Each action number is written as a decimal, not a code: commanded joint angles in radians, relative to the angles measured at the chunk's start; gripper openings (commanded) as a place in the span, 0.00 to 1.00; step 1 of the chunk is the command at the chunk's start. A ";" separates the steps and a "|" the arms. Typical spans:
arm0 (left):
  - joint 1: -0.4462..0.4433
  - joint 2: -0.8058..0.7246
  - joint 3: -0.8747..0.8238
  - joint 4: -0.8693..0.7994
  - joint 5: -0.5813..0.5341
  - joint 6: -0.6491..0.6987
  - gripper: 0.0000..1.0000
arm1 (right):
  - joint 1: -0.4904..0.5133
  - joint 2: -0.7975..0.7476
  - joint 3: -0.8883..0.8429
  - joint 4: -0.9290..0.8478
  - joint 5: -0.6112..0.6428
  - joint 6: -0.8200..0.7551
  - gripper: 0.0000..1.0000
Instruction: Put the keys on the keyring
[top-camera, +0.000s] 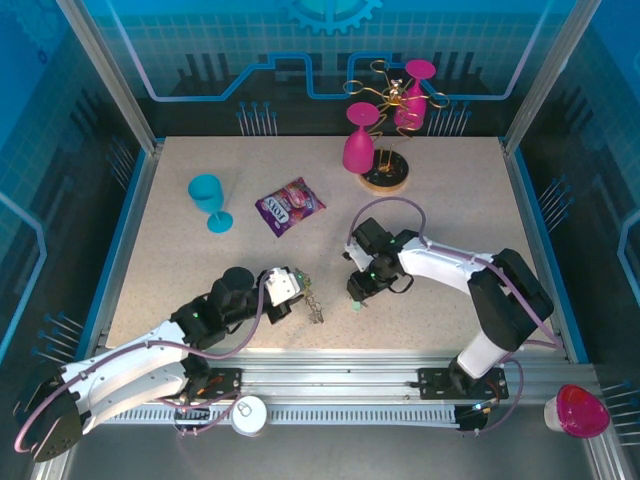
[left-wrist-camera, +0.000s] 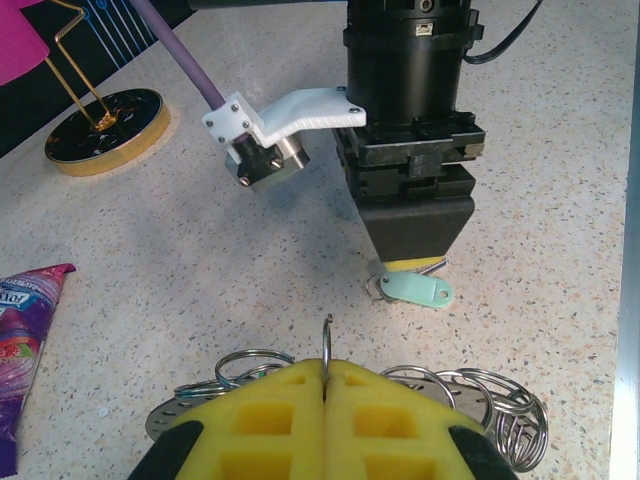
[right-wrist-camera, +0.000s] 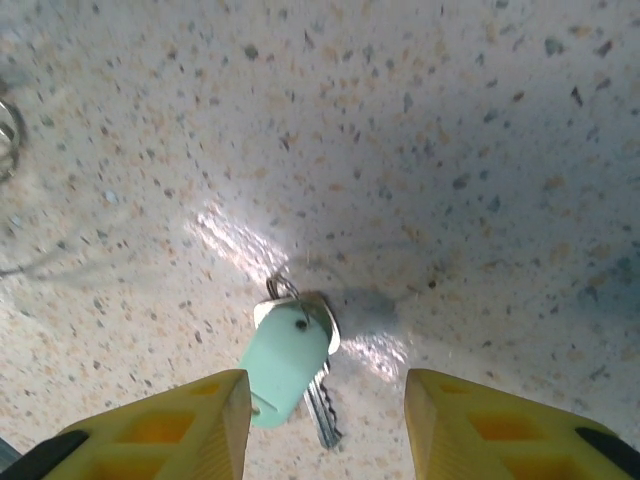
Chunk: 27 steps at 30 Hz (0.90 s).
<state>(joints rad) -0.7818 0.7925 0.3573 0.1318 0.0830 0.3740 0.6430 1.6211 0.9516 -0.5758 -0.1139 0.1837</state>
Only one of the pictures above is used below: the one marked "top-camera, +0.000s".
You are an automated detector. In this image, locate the metal keyring with chain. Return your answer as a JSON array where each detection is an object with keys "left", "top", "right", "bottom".
[{"left": 293, "top": 269, "right": 327, "bottom": 325}]

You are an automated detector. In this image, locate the blue plastic wine glass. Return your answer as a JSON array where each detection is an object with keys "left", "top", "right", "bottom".
[{"left": 187, "top": 173, "right": 235, "bottom": 235}]

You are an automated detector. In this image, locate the purple Fox's candy bag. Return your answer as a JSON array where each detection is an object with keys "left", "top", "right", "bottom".
[{"left": 254, "top": 176, "right": 327, "bottom": 238}]

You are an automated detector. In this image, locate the white tin can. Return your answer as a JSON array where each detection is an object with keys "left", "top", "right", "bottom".
[{"left": 230, "top": 394, "right": 269, "bottom": 437}]

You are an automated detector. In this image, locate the pink plastic wine glass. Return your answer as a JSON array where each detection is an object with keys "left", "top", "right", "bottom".
[
  {"left": 341, "top": 102, "right": 380, "bottom": 175},
  {"left": 393, "top": 59, "right": 436, "bottom": 130}
]

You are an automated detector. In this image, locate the white cup with pink lid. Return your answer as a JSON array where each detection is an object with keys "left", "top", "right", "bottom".
[{"left": 543, "top": 383, "right": 611, "bottom": 440}]

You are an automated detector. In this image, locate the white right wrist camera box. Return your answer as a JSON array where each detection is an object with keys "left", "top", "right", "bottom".
[{"left": 342, "top": 238, "right": 375, "bottom": 274}]

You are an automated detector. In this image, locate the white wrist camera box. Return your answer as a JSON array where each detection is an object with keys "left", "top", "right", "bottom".
[
  {"left": 342, "top": 238, "right": 375, "bottom": 274},
  {"left": 262, "top": 266, "right": 305, "bottom": 307}
]

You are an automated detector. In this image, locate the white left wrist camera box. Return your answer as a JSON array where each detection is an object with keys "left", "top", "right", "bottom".
[{"left": 262, "top": 266, "right": 305, "bottom": 307}]

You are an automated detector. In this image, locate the gold wire glass rack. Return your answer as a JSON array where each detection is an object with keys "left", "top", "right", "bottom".
[{"left": 342, "top": 59, "right": 451, "bottom": 197}]

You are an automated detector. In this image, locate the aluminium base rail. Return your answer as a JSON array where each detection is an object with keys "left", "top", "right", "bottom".
[{"left": 97, "top": 347, "right": 599, "bottom": 406}]

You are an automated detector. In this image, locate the white slotted cable duct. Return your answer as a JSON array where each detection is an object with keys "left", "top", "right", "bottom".
[{"left": 107, "top": 403, "right": 464, "bottom": 429}]

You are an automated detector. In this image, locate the aluminium frame post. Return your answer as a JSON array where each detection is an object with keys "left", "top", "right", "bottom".
[
  {"left": 501, "top": 0, "right": 604, "bottom": 155},
  {"left": 53, "top": 0, "right": 166, "bottom": 155}
]

